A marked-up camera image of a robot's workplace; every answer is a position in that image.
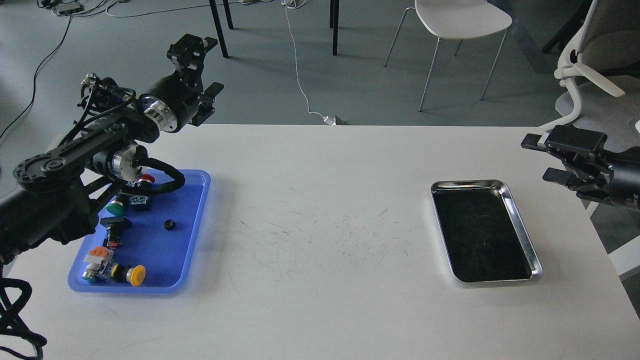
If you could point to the black table legs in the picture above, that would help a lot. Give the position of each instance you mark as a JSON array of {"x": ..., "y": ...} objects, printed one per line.
[{"x": 334, "y": 11}]

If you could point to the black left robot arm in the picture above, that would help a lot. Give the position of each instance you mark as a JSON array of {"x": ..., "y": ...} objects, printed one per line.
[{"x": 60, "y": 192}]

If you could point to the blue plastic tray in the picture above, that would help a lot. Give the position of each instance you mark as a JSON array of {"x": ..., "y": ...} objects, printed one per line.
[{"x": 165, "y": 254}]

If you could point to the green push button switch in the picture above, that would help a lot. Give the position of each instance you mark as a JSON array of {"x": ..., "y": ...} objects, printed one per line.
[{"x": 121, "y": 202}]

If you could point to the shiny steel tray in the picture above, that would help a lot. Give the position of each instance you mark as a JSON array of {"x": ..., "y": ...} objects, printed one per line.
[{"x": 483, "y": 233}]

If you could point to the yellow push button switch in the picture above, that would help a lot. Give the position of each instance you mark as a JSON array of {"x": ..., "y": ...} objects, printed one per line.
[{"x": 115, "y": 272}]

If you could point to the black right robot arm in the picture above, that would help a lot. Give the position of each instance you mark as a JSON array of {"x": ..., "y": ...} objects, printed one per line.
[{"x": 592, "y": 172}]

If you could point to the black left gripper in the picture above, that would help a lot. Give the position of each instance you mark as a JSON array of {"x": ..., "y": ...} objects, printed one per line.
[{"x": 179, "y": 99}]

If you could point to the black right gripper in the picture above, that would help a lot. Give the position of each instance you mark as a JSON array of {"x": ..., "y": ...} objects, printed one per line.
[{"x": 610, "y": 179}]

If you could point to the black selector switch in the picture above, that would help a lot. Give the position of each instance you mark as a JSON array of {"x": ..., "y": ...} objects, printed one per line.
[{"x": 114, "y": 226}]

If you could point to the white plastic chair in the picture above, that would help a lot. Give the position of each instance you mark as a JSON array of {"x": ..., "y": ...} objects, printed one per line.
[{"x": 457, "y": 20}]

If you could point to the red push button switch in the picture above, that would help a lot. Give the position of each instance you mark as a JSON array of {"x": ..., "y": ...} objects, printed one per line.
[{"x": 144, "y": 181}]

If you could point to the orange white contact block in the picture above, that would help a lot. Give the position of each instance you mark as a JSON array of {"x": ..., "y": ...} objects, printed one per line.
[{"x": 99, "y": 255}]

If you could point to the grey white office chair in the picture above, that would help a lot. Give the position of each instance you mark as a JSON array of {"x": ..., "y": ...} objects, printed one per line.
[{"x": 608, "y": 40}]

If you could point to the white power adapter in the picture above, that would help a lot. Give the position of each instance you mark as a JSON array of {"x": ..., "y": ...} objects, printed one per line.
[{"x": 333, "y": 121}]

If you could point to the black power strip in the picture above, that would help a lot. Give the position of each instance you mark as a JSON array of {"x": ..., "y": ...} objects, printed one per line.
[{"x": 67, "y": 8}]

